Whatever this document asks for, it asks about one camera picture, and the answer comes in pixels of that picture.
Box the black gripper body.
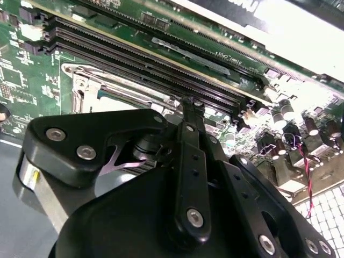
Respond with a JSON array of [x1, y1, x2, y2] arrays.
[[48, 132, 253, 258]]

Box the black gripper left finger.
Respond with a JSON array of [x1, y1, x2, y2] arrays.
[[16, 98, 212, 244]]

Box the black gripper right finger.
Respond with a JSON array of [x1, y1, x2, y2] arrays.
[[197, 103, 337, 258]]

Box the metal socket cover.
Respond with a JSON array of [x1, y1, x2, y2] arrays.
[[70, 72, 180, 115]]

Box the silver square CPU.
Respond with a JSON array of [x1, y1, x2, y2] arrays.
[[98, 84, 164, 111]]

